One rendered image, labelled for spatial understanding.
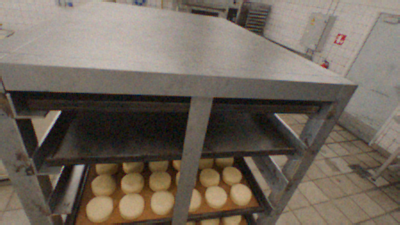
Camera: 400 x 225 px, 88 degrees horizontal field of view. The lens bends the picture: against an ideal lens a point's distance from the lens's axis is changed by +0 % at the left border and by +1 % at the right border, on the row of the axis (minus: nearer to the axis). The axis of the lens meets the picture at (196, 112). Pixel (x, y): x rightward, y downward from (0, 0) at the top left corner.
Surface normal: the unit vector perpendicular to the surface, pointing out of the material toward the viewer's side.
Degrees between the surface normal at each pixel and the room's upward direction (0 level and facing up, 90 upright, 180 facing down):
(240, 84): 90
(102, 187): 0
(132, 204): 0
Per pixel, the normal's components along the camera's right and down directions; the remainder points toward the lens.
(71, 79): 0.22, 0.53
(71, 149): 0.15, -0.84
